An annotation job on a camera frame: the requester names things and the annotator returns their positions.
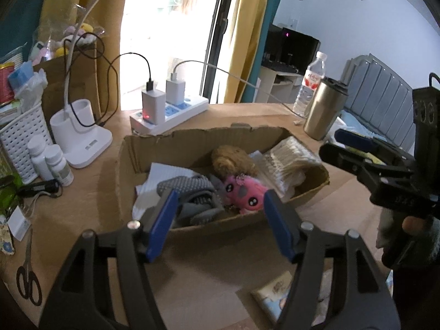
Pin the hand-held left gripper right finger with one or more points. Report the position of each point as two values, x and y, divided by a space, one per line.
280 227

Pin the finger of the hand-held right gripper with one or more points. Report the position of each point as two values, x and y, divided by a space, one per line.
354 138
350 163

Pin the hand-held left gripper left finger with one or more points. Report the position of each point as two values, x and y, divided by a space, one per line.
160 227

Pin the grey knitted gloves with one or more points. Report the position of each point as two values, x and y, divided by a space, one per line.
192 192

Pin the pink plush toy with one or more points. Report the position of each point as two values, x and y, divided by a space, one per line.
245 192

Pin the white paper sheet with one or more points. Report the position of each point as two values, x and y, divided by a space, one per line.
161 175

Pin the bag of cotton swabs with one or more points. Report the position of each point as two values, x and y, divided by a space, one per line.
288 161

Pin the brown plush toy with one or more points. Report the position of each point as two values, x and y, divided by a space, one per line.
230 160

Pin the person's right hand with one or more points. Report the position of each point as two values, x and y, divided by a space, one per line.
414 225

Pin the steel tumbler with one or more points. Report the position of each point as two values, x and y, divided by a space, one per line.
323 113

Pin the grey bed headboard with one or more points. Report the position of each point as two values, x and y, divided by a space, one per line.
381 99

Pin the printed tissue packet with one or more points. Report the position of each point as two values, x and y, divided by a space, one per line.
273 295

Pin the clear water bottle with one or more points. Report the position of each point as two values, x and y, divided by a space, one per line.
311 82

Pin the white side table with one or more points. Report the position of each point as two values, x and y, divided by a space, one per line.
278 82

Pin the black monitor on cabinet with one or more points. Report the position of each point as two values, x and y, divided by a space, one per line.
295 50

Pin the white desk lamp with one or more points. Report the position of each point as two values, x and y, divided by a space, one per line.
84 141

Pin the white power strip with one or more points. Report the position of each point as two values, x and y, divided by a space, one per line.
185 110

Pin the large white charger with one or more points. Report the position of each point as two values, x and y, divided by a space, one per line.
153 106

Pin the small white charger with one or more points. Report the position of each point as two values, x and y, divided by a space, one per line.
176 91

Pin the black scissors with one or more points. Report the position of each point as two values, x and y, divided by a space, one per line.
29 278

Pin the small white box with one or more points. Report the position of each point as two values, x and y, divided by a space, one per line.
19 225

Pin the yellow curtain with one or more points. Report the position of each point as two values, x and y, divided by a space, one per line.
249 34
103 41

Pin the small printed pouch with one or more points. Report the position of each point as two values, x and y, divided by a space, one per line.
6 240

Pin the white plastic basket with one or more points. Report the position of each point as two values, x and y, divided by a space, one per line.
24 144

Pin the tall brown cardboard box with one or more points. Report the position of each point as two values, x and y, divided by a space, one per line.
55 86

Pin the blue packet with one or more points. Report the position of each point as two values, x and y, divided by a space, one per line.
20 74

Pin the pile of small plush toys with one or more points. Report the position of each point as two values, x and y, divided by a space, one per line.
62 43

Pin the red can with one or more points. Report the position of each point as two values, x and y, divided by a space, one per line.
7 82

